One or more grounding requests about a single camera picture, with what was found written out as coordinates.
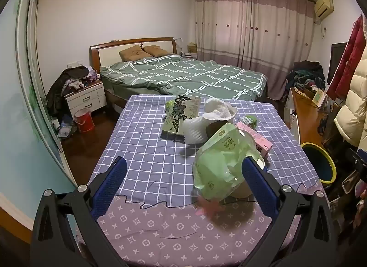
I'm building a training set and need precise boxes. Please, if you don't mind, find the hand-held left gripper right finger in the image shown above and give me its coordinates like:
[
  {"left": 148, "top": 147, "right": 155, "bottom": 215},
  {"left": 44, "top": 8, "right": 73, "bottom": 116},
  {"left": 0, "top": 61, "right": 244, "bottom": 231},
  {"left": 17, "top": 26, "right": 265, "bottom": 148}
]
[{"left": 238, "top": 156, "right": 340, "bottom": 267}]

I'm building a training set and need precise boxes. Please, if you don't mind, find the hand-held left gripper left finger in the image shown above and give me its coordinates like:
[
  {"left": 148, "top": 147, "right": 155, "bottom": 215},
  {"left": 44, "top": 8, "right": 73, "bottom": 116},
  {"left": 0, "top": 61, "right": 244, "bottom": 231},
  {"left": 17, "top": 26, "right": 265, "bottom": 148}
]
[{"left": 30, "top": 156, "right": 128, "bottom": 267}]

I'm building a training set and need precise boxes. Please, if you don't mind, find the green plastic bag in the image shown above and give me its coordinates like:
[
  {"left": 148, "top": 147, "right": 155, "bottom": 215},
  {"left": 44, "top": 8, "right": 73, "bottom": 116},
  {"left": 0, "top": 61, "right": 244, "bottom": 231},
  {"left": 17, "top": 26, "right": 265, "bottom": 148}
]
[{"left": 192, "top": 123, "right": 266, "bottom": 201}]

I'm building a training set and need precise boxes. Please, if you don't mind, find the pink carton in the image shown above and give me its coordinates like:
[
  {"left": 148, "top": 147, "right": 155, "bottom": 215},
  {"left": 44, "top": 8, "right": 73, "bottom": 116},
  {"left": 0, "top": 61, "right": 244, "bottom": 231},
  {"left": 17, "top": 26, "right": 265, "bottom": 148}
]
[{"left": 236, "top": 121, "right": 273, "bottom": 159}]

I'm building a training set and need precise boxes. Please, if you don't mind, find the pink paper scrap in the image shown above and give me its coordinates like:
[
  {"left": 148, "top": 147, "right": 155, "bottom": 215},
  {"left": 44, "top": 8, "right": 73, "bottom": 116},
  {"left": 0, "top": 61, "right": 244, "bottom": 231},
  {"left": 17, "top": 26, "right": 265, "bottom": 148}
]
[{"left": 197, "top": 195, "right": 228, "bottom": 219}]

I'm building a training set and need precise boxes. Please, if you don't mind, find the yellow-rimmed dark bin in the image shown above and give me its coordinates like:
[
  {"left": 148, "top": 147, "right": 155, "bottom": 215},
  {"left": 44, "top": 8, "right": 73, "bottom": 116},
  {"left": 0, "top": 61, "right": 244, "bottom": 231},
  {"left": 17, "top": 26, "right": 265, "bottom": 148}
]
[{"left": 300, "top": 142, "right": 336, "bottom": 184}]

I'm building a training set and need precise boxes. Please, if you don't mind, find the white foam netting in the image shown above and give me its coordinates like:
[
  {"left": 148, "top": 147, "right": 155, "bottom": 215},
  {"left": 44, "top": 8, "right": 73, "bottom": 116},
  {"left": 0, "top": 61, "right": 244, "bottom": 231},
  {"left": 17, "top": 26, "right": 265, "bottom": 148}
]
[{"left": 183, "top": 116, "right": 214, "bottom": 145}]

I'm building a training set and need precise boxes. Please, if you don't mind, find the green floral packet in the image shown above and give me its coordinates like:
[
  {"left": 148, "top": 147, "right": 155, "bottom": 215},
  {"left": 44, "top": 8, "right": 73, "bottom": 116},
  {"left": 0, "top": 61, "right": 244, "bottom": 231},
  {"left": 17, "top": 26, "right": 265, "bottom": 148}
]
[{"left": 161, "top": 94, "right": 202, "bottom": 136}]

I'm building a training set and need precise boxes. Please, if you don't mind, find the blue checked tablecloth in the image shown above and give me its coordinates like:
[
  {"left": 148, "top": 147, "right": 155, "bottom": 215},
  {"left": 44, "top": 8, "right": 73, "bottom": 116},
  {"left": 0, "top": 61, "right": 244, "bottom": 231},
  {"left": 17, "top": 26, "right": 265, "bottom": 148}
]
[{"left": 86, "top": 94, "right": 324, "bottom": 207}]

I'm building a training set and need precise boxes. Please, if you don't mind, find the red bucket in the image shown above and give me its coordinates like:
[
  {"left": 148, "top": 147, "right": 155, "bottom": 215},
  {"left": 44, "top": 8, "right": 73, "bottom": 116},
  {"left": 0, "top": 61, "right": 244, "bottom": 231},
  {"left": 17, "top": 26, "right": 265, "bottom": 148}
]
[{"left": 74, "top": 109, "right": 95, "bottom": 133}]

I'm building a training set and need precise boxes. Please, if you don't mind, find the wooden desk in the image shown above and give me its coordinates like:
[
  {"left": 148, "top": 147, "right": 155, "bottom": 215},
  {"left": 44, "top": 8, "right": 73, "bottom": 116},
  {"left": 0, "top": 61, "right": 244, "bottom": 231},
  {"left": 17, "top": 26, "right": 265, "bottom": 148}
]
[{"left": 287, "top": 86, "right": 342, "bottom": 144}]

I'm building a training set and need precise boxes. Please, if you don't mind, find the white nightstand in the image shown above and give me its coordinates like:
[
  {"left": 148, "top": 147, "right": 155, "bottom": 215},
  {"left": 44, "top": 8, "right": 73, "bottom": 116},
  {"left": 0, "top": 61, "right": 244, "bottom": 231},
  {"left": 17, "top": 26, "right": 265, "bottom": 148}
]
[{"left": 64, "top": 80, "right": 107, "bottom": 117}]

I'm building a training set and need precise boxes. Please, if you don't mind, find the pink floral cloth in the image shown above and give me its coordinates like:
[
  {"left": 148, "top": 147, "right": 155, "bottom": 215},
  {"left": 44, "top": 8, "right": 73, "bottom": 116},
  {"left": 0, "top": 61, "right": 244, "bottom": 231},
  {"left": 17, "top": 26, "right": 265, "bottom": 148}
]
[{"left": 356, "top": 181, "right": 367, "bottom": 227}]

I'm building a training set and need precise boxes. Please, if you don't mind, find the pale green box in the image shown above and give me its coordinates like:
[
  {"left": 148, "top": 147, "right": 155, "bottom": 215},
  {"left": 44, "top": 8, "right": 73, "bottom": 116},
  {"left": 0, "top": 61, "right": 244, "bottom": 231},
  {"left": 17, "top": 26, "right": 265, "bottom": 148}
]
[{"left": 312, "top": 89, "right": 326, "bottom": 107}]

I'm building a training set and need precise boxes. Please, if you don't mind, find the mixed clothes heap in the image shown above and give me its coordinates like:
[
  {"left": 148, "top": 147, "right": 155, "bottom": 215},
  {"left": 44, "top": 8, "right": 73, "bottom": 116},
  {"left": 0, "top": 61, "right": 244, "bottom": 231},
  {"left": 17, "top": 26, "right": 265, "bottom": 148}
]
[{"left": 285, "top": 61, "right": 326, "bottom": 92}]

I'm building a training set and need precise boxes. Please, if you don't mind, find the cream puffer jacket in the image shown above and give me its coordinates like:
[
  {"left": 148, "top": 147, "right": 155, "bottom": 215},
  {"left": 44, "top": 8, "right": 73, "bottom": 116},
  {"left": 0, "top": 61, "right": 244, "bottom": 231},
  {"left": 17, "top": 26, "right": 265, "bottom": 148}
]
[{"left": 334, "top": 58, "right": 367, "bottom": 147}]

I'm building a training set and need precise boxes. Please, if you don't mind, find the green checked duvet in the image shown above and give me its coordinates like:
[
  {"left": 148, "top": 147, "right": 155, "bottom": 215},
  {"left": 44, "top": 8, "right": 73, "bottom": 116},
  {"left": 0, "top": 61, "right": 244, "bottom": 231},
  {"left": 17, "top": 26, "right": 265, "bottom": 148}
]
[{"left": 99, "top": 54, "right": 266, "bottom": 101}]

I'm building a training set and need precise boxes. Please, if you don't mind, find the wooden bed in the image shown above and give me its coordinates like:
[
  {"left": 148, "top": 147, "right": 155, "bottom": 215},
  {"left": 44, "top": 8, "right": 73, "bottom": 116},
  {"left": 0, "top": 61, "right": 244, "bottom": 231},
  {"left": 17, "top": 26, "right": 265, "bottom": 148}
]
[{"left": 89, "top": 37, "right": 270, "bottom": 113}]

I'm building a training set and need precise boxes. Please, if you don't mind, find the brown pillow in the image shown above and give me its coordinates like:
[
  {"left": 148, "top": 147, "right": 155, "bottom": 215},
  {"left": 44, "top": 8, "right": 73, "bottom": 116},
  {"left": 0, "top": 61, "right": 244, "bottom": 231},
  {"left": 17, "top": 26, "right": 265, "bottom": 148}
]
[
  {"left": 142, "top": 45, "right": 170, "bottom": 57},
  {"left": 119, "top": 45, "right": 152, "bottom": 61}
]

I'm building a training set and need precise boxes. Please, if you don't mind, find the pale green sliding door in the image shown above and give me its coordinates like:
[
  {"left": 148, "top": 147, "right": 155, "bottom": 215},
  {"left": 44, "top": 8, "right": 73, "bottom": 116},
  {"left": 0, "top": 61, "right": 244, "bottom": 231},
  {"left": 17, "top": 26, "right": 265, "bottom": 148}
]
[{"left": 0, "top": 0, "right": 78, "bottom": 187}]

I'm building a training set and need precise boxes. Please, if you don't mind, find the pink and white curtain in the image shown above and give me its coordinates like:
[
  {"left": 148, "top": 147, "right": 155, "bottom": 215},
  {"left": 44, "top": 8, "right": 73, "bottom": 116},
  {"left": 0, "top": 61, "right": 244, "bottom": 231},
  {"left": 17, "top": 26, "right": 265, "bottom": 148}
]
[{"left": 192, "top": 0, "right": 316, "bottom": 101}]

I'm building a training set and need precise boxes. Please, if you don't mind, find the black television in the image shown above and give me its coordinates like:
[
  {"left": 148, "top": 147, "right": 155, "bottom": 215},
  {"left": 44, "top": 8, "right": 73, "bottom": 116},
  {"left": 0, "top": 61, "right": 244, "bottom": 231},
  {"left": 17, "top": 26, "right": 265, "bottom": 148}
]
[{"left": 328, "top": 42, "right": 348, "bottom": 84}]

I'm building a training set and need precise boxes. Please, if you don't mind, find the plain red coat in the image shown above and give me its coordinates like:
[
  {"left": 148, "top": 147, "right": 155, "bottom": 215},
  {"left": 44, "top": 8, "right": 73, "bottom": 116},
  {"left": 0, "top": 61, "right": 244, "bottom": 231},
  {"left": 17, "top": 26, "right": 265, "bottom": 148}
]
[{"left": 326, "top": 15, "right": 367, "bottom": 100}]

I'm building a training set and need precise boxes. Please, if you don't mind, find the cream air conditioner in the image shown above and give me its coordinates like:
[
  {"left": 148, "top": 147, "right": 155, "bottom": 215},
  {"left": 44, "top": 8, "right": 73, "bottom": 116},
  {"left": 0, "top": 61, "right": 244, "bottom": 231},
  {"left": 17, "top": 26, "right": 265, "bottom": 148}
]
[{"left": 314, "top": 0, "right": 334, "bottom": 21}]

